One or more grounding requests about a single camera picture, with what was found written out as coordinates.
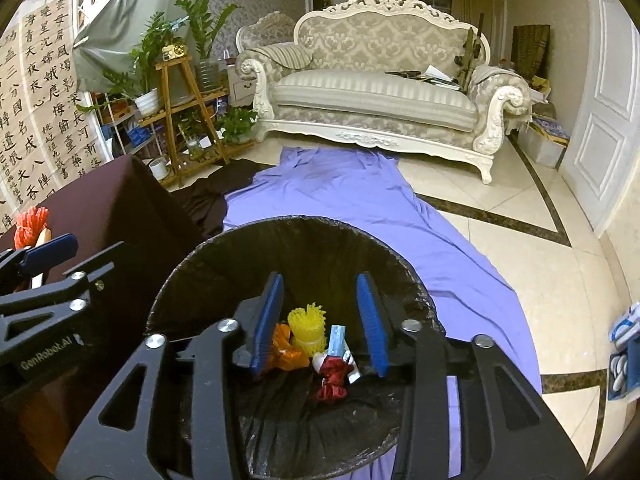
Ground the small plant in jar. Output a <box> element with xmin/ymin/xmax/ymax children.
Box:
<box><xmin>177</xmin><ymin>110</ymin><xmax>211</xmax><ymax>161</ymax></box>

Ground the trash bin with black bag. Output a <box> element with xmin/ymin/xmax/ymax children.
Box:
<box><xmin>142</xmin><ymin>216</ymin><xmax>442</xmax><ymax>480</ymax></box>

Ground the purple cloth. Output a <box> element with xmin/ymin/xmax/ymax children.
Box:
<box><xmin>222</xmin><ymin>146</ymin><xmax>544</xmax><ymax>480</ymax></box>

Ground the wooden plant stand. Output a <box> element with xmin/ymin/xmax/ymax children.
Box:
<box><xmin>137</xmin><ymin>55</ymin><xmax>241</xmax><ymax>189</ymax></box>

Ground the trailing green plant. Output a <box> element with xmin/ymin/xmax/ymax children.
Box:
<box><xmin>75</xmin><ymin>70</ymin><xmax>136</xmax><ymax>116</ymax></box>

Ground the leafy plant in white pot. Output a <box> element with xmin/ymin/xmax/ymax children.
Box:
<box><xmin>102</xmin><ymin>12</ymin><xmax>176</xmax><ymax>117</ymax></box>

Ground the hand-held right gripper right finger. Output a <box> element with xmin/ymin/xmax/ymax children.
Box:
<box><xmin>356</xmin><ymin>271</ymin><xmax>587</xmax><ymax>480</ymax></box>

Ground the white and blue shoe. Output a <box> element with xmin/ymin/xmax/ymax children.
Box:
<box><xmin>608</xmin><ymin>302</ymin><xmax>640</xmax><ymax>349</ymax></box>
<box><xmin>607</xmin><ymin>350</ymin><xmax>640</xmax><ymax>401</ymax></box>

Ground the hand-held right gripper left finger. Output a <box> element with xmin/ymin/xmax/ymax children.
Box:
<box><xmin>70</xmin><ymin>271</ymin><xmax>286</xmax><ymax>480</ymax></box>

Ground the plastic storage box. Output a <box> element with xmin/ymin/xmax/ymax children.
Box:
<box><xmin>517</xmin><ymin>115</ymin><xmax>571</xmax><ymax>170</ymax></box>

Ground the yellow foam fruit net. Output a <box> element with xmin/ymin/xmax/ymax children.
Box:
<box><xmin>286</xmin><ymin>302</ymin><xmax>327</xmax><ymax>359</ymax></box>

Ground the white panel door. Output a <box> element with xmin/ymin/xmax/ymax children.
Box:
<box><xmin>560</xmin><ymin>0</ymin><xmax>640</xmax><ymax>242</ymax></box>

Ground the striped cushion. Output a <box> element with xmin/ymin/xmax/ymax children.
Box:
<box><xmin>247</xmin><ymin>44</ymin><xmax>311</xmax><ymax>71</ymax></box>

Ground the grey curtain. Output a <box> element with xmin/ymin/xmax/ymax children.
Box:
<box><xmin>75</xmin><ymin>0</ymin><xmax>209</xmax><ymax>94</ymax></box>

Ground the olive toy rifle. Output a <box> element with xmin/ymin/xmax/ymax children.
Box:
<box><xmin>452</xmin><ymin>12</ymin><xmax>490</xmax><ymax>95</ymax></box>

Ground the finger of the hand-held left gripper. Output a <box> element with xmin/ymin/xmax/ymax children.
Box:
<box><xmin>0</xmin><ymin>232</ymin><xmax>80</xmax><ymax>291</ymax></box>
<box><xmin>0</xmin><ymin>241</ymin><xmax>126</xmax><ymax>328</ymax></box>

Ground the tall plant in glass vase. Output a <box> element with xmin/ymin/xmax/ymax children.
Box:
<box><xmin>172</xmin><ymin>0</ymin><xmax>241</xmax><ymax>92</ymax></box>

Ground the stack of papers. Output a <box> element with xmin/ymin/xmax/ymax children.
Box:
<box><xmin>417</xmin><ymin>64</ymin><xmax>466</xmax><ymax>92</ymax></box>

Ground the dark brown tablecloth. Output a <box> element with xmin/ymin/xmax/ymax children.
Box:
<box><xmin>0</xmin><ymin>155</ymin><xmax>257</xmax><ymax>480</ymax></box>

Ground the ornate white armchair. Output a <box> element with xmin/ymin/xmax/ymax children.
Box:
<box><xmin>235</xmin><ymin>11</ymin><xmax>297</xmax><ymax>57</ymax></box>

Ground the red foam fruit net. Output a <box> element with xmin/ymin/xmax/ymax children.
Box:
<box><xmin>14</xmin><ymin>206</ymin><xmax>51</xmax><ymax>251</ymax></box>

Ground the orange printed plastic bag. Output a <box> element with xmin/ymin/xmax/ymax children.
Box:
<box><xmin>270</xmin><ymin>322</ymin><xmax>310</xmax><ymax>372</ymax></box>

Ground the white nightstand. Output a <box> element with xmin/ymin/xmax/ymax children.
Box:
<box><xmin>226</xmin><ymin>62</ymin><xmax>259</xmax><ymax>109</ymax></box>

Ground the ornate white sofa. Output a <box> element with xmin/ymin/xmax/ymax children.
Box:
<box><xmin>235</xmin><ymin>0</ymin><xmax>532</xmax><ymax>185</ymax></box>

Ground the metal shelf rack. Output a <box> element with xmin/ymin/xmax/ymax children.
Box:
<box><xmin>97</xmin><ymin>109</ymin><xmax>152</xmax><ymax>162</ymax></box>

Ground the light blue packet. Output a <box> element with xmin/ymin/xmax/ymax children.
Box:
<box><xmin>326</xmin><ymin>324</ymin><xmax>349</xmax><ymax>359</ymax></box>

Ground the calligraphy paper sheet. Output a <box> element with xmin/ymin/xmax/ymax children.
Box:
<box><xmin>0</xmin><ymin>26</ymin><xmax>63</xmax><ymax>232</ymax></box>
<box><xmin>20</xmin><ymin>2</ymin><xmax>109</xmax><ymax>187</ymax></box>

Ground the dark red plastic bag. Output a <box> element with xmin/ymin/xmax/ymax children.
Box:
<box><xmin>316</xmin><ymin>352</ymin><xmax>357</xmax><ymax>402</ymax></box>

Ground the small bushy green plant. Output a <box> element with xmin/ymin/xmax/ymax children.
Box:
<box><xmin>216</xmin><ymin>106</ymin><xmax>259</xmax><ymax>145</ymax></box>

